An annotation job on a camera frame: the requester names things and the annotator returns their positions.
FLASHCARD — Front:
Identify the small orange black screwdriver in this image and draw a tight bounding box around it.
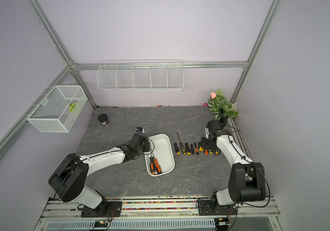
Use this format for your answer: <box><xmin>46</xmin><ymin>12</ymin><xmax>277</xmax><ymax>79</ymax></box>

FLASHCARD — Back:
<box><xmin>192</xmin><ymin>137</ymin><xmax>199</xmax><ymax>155</ymax></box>

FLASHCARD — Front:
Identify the white plastic storage box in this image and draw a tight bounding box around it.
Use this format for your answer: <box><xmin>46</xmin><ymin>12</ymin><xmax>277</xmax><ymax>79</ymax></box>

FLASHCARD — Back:
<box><xmin>145</xmin><ymin>134</ymin><xmax>175</xmax><ymax>177</ymax></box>

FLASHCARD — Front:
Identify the black grey handle screwdriver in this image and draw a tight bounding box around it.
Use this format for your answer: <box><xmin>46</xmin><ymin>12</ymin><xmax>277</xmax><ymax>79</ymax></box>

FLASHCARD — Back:
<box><xmin>189</xmin><ymin>137</ymin><xmax>195</xmax><ymax>155</ymax></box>

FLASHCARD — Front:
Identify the black handle long screwdriver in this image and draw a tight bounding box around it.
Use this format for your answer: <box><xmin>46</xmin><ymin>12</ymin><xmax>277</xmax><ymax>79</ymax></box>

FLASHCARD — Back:
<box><xmin>184</xmin><ymin>135</ymin><xmax>191</xmax><ymax>155</ymax></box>

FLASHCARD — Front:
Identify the yellow black brown-shaft screwdriver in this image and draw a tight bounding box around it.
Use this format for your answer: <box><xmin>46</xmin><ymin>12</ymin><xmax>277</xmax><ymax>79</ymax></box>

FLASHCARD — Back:
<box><xmin>177</xmin><ymin>132</ymin><xmax>186</xmax><ymax>155</ymax></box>

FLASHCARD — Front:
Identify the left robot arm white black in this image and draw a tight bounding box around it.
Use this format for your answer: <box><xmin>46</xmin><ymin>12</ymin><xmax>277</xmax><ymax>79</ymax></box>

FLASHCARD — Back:
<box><xmin>48</xmin><ymin>132</ymin><xmax>154</xmax><ymax>211</ymax></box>

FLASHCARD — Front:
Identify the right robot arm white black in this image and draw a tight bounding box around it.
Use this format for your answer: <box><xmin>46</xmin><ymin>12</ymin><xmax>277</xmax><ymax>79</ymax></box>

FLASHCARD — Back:
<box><xmin>201</xmin><ymin>120</ymin><xmax>267</xmax><ymax>207</ymax></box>

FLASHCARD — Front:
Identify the orange black large screwdriver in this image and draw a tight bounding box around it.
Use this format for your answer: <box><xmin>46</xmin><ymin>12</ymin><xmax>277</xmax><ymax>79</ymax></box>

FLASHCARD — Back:
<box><xmin>150</xmin><ymin>157</ymin><xmax>156</xmax><ymax>174</ymax></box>

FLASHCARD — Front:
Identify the artificial green potted plant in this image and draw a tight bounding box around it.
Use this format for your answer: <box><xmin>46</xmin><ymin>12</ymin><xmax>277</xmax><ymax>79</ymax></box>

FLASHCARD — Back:
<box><xmin>207</xmin><ymin>89</ymin><xmax>239</xmax><ymax>126</ymax></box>

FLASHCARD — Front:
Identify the small black jar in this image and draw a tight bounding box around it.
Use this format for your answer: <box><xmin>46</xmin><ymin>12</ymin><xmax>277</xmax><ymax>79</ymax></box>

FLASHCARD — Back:
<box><xmin>98</xmin><ymin>114</ymin><xmax>110</xmax><ymax>126</ymax></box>

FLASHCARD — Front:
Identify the green object in basket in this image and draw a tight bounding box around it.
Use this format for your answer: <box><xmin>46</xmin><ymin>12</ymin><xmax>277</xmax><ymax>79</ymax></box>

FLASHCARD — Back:
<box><xmin>69</xmin><ymin>103</ymin><xmax>78</xmax><ymax>113</ymax></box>

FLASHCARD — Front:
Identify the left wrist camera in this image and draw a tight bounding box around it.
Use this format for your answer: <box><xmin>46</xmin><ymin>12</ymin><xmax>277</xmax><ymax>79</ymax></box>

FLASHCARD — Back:
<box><xmin>136</xmin><ymin>127</ymin><xmax>144</xmax><ymax>133</ymax></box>

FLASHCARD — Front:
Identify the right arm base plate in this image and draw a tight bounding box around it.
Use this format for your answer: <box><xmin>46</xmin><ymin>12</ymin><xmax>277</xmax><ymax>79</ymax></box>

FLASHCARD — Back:
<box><xmin>195</xmin><ymin>198</ymin><xmax>237</xmax><ymax>216</ymax></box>

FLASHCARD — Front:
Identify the long white wire wall basket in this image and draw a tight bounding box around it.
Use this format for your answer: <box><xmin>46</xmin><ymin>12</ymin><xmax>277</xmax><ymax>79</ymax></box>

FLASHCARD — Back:
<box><xmin>97</xmin><ymin>66</ymin><xmax>184</xmax><ymax>91</ymax></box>

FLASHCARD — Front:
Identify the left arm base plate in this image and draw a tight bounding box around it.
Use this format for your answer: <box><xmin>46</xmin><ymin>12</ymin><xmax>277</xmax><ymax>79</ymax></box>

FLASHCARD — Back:
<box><xmin>81</xmin><ymin>201</ymin><xmax>123</xmax><ymax>218</ymax></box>

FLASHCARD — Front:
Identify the white perforated cable duct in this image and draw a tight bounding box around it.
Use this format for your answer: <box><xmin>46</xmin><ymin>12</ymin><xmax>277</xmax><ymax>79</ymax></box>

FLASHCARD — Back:
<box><xmin>45</xmin><ymin>218</ymin><xmax>216</xmax><ymax>231</ymax></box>

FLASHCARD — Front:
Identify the white wire cube basket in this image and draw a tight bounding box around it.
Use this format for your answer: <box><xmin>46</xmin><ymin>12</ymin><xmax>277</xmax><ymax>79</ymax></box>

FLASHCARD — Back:
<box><xmin>27</xmin><ymin>85</ymin><xmax>88</xmax><ymax>133</ymax></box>

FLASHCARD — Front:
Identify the aluminium frame rail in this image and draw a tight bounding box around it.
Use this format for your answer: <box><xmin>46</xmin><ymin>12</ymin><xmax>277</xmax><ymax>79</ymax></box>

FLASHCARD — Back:
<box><xmin>72</xmin><ymin>60</ymin><xmax>248</xmax><ymax>71</ymax></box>

